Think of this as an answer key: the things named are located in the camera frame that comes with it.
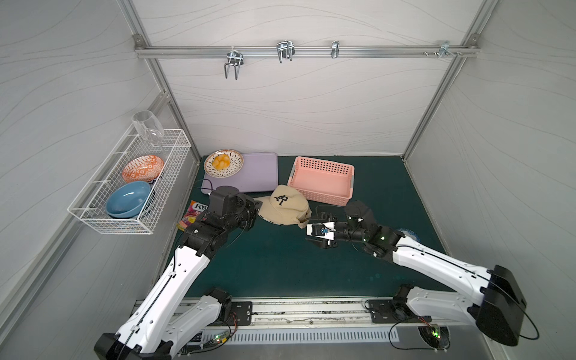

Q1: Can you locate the Fox's candy bag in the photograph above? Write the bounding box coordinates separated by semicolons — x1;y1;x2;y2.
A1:
176;200;208;232

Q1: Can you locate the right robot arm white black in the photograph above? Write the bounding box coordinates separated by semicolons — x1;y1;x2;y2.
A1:
306;201;528;347

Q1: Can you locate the orange patterned bowl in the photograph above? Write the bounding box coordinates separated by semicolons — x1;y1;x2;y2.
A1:
121;155;164;183

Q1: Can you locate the metal double hook left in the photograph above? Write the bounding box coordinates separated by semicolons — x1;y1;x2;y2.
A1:
223;50;244;80

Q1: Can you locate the aluminium rail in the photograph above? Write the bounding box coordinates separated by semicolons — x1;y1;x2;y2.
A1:
124;295;496;332
135;44;481;60

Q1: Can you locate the small metal hook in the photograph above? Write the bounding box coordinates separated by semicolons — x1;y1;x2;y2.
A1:
331;40;340;59

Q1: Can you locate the white wire wall basket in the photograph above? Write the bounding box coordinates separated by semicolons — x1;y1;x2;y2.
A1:
67;127;190;235

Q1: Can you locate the aluminium front rail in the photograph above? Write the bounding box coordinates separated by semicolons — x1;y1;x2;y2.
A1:
124;295;496;332

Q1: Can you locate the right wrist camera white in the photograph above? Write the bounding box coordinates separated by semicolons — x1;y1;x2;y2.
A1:
306;222;335;241

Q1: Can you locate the pink plastic basket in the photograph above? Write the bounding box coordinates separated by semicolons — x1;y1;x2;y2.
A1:
287;156;355;206

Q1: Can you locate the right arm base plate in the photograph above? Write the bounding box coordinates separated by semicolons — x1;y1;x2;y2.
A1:
363;299;432;325

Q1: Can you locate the patterned plate with yellow food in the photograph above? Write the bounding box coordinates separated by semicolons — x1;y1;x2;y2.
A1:
203;149;244;179

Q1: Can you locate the clear glass cup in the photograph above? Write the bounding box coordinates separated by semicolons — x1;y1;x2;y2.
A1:
132;110;164;147

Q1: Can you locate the aluminium top rail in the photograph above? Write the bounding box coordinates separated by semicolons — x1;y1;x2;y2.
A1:
135;44;481;60

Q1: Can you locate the metal bracket hook right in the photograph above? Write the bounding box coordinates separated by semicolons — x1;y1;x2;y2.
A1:
422;41;463;59

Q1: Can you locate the lilac cutting board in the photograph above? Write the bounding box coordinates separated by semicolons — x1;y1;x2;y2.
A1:
200;153;279;195

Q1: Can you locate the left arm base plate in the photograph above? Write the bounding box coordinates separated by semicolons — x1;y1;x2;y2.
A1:
226;301;254;326

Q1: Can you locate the left base cable bundle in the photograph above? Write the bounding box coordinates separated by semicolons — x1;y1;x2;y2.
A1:
179;310;239;356

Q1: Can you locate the right base cable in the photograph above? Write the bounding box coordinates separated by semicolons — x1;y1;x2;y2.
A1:
362;293;451;352

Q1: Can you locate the beige baseball cap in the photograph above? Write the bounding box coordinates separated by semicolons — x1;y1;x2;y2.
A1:
256;185;311;229

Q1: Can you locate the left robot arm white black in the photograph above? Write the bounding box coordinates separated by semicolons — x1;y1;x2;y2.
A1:
94;186;262;359

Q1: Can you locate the metal hook middle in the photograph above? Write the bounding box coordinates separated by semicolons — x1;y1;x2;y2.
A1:
276;40;296;64

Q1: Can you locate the blue white patterned small bowl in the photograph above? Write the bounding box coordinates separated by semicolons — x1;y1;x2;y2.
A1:
399;228;421;243

